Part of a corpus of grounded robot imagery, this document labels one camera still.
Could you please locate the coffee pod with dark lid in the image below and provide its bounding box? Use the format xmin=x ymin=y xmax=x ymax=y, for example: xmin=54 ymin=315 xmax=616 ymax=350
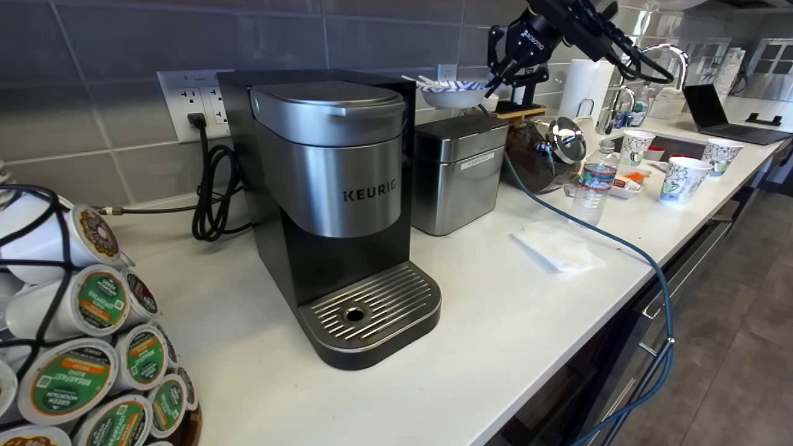
xmin=121 ymin=268 xmax=161 ymax=327

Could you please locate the stack of white napkins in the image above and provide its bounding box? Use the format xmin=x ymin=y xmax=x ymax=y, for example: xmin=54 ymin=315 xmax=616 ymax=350
xmin=510 ymin=221 xmax=607 ymax=274

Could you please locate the blue soap bottle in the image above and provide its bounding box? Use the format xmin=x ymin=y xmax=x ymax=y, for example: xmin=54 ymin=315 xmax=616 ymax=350
xmin=620 ymin=83 xmax=650 ymax=129

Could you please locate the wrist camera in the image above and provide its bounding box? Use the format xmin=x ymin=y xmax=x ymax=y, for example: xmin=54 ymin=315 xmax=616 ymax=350
xmin=544 ymin=0 xmax=628 ymax=60

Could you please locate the blue and white paper plate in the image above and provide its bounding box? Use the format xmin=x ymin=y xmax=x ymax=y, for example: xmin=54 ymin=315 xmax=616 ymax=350
xmin=421 ymin=80 xmax=491 ymax=110

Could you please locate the blue cable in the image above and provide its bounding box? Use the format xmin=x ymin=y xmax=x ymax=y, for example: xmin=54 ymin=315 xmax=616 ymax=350
xmin=501 ymin=154 xmax=677 ymax=446

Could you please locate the clear plastic water bottle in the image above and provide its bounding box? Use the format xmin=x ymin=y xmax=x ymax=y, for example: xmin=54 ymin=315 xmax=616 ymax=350
xmin=569 ymin=141 xmax=622 ymax=227

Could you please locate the coffee pod with green lid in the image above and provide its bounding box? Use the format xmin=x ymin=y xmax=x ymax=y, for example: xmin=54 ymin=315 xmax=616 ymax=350
xmin=146 ymin=373 xmax=190 ymax=440
xmin=114 ymin=323 xmax=172 ymax=393
xmin=17 ymin=338 xmax=120 ymax=427
xmin=5 ymin=265 xmax=131 ymax=341
xmin=72 ymin=394 xmax=154 ymax=446

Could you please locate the black holder on wooden base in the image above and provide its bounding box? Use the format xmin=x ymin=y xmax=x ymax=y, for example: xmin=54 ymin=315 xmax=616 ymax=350
xmin=489 ymin=82 xmax=550 ymax=120

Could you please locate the patterned paper cup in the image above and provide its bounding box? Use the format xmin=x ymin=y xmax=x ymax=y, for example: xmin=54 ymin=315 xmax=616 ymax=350
xmin=619 ymin=129 xmax=657 ymax=167
xmin=701 ymin=137 xmax=745 ymax=178
xmin=658 ymin=155 xmax=714 ymax=206

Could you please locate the white paper towel roll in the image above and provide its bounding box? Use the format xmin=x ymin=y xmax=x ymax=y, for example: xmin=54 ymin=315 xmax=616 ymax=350
xmin=557 ymin=58 xmax=615 ymax=120

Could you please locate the silver drawer handle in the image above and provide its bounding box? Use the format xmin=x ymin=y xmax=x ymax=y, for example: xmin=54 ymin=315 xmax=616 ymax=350
xmin=594 ymin=377 xmax=640 ymax=429
xmin=641 ymin=216 xmax=733 ymax=321
xmin=637 ymin=338 xmax=677 ymax=358

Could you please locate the black cable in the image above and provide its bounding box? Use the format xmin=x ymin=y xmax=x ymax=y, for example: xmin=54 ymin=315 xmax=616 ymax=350
xmin=93 ymin=112 xmax=253 ymax=243

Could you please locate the black laptop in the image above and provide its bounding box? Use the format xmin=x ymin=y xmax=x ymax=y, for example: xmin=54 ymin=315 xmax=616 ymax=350
xmin=681 ymin=83 xmax=793 ymax=147

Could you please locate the glass jar of coffee beans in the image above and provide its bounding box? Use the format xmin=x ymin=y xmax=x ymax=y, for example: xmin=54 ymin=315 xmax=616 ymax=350
xmin=504 ymin=116 xmax=589 ymax=195

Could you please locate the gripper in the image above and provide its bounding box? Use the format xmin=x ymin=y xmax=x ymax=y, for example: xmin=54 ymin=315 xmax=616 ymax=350
xmin=487 ymin=12 xmax=565 ymax=95

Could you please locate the silver and black coffee machine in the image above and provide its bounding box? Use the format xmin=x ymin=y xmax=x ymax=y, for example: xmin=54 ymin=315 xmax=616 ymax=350
xmin=217 ymin=68 xmax=443 ymax=372

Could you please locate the white dish of sachets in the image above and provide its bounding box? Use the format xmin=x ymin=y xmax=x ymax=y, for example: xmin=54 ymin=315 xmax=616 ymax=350
xmin=610 ymin=170 xmax=652 ymax=199

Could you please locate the chrome tap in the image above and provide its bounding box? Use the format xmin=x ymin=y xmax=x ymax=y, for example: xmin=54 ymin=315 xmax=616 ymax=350
xmin=597 ymin=43 xmax=690 ymax=135

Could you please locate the coffee pod with brown lid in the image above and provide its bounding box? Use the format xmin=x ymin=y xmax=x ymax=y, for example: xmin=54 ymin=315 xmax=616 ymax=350
xmin=0 ymin=424 xmax=72 ymax=446
xmin=0 ymin=197 xmax=134 ymax=286

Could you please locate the silver metal container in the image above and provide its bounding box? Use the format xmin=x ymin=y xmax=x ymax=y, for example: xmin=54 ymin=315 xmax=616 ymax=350
xmin=411 ymin=114 xmax=510 ymax=237

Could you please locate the sink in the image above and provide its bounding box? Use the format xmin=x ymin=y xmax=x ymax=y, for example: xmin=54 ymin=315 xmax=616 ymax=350
xmin=610 ymin=132 xmax=711 ymax=164

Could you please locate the black wire pod rack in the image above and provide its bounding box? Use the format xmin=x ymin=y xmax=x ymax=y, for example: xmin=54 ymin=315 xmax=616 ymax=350
xmin=0 ymin=184 xmax=203 ymax=446

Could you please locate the white container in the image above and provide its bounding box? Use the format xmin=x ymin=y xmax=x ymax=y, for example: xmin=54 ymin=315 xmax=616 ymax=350
xmin=647 ymin=87 xmax=686 ymax=120

